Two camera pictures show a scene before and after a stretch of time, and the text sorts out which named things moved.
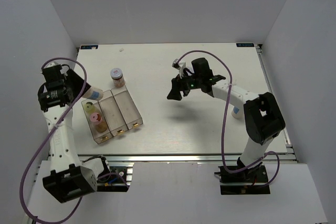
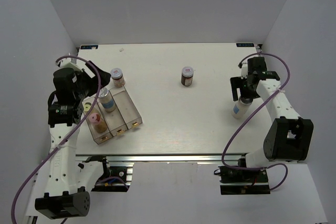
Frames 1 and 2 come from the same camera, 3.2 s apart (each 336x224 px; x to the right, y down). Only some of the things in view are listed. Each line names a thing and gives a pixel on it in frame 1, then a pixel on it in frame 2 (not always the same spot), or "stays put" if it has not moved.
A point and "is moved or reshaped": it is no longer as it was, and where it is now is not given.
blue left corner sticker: x=85 y=47 stays put
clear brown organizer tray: x=114 y=113 stays put
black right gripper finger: x=175 y=92 → x=236 y=82
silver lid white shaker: x=94 y=94 is moved or reshaped
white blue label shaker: x=238 y=112 stays put
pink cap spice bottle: x=96 y=119 stays put
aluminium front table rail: x=188 y=158 stays put
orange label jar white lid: x=117 y=76 stays put
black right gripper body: x=189 y=83 → x=248 y=91
